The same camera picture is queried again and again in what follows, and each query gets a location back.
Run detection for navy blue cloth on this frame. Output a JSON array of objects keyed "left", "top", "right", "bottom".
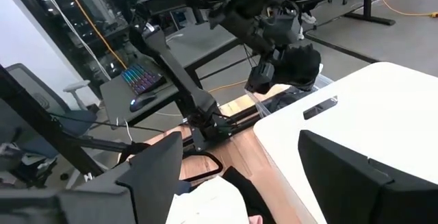
[{"left": 176, "top": 181, "right": 193, "bottom": 196}]

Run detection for backlit keyboard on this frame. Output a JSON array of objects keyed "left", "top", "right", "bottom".
[{"left": 120, "top": 62, "right": 168, "bottom": 97}]

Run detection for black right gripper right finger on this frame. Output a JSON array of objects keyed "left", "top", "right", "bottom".
[{"left": 298, "top": 129, "right": 438, "bottom": 224}]

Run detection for white plastic laundry basket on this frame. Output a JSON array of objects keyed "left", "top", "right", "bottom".
[{"left": 253, "top": 61, "right": 438, "bottom": 224}]

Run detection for black computer mouse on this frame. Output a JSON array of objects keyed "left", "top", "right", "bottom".
[{"left": 129, "top": 92, "right": 158, "bottom": 113}]

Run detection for clear plastic bin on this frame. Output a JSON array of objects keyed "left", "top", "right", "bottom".
[{"left": 244, "top": 73, "right": 335, "bottom": 119}]

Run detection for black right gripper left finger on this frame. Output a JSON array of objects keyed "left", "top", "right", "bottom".
[{"left": 0, "top": 131, "right": 184, "bottom": 224}]

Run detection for person's shoe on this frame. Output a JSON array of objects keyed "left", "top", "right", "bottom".
[{"left": 300, "top": 11, "right": 318, "bottom": 25}]

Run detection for yellow floor cable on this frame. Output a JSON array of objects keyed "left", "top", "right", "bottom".
[{"left": 207, "top": 79, "right": 248, "bottom": 94}]

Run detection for grey office chair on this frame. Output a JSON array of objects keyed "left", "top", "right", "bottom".
[
  {"left": 0, "top": 62, "right": 99, "bottom": 158},
  {"left": 0, "top": 64, "right": 105, "bottom": 177}
]

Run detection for black t-shirt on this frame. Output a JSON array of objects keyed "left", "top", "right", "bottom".
[{"left": 222, "top": 166, "right": 278, "bottom": 224}]

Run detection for black left frame rails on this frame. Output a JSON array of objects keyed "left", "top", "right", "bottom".
[{"left": 211, "top": 103, "right": 274, "bottom": 136}]

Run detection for orange hanging cable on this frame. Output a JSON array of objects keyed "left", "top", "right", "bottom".
[{"left": 60, "top": 0, "right": 129, "bottom": 71}]

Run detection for white t-shirt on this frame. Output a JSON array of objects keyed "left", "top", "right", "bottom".
[{"left": 166, "top": 175, "right": 250, "bottom": 224}]

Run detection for grey desk with keyboard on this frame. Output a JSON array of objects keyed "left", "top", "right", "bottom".
[{"left": 99, "top": 66, "right": 181, "bottom": 126}]

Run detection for plain black garment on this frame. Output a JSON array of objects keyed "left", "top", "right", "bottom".
[{"left": 273, "top": 44, "right": 322, "bottom": 92}]

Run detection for black fuzzy garment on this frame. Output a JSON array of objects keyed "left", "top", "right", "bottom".
[{"left": 265, "top": 86, "right": 318, "bottom": 114}]

